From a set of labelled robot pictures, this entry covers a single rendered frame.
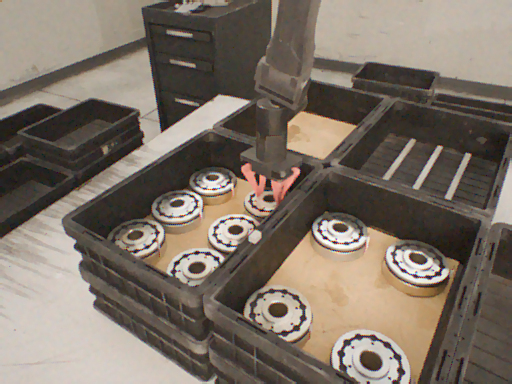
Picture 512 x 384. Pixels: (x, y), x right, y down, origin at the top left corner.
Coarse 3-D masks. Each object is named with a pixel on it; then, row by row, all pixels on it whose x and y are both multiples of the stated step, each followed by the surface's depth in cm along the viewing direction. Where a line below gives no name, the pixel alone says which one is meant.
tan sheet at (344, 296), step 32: (320, 256) 74; (384, 256) 75; (320, 288) 68; (352, 288) 68; (384, 288) 69; (448, 288) 69; (320, 320) 63; (352, 320) 63; (384, 320) 63; (416, 320) 63; (320, 352) 59; (416, 352) 59
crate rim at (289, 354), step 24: (336, 168) 80; (408, 192) 74; (288, 216) 68; (480, 216) 68; (264, 240) 63; (480, 240) 66; (240, 264) 61; (216, 288) 56; (216, 312) 53; (456, 312) 53; (240, 336) 52; (264, 336) 50; (456, 336) 50; (288, 360) 49; (312, 360) 47
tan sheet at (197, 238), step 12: (240, 180) 94; (240, 192) 90; (228, 204) 87; (240, 204) 87; (216, 216) 84; (204, 228) 81; (168, 240) 78; (180, 240) 78; (192, 240) 78; (204, 240) 78; (168, 252) 75; (180, 252) 75; (156, 264) 73; (168, 264) 73
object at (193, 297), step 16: (208, 128) 94; (160, 160) 83; (304, 160) 83; (128, 176) 78; (112, 192) 74; (80, 208) 70; (64, 224) 67; (80, 240) 66; (96, 240) 63; (112, 256) 62; (128, 256) 61; (144, 272) 59; (160, 272) 58; (224, 272) 58; (160, 288) 58; (176, 288) 56; (192, 288) 56; (208, 288) 56; (192, 304) 56
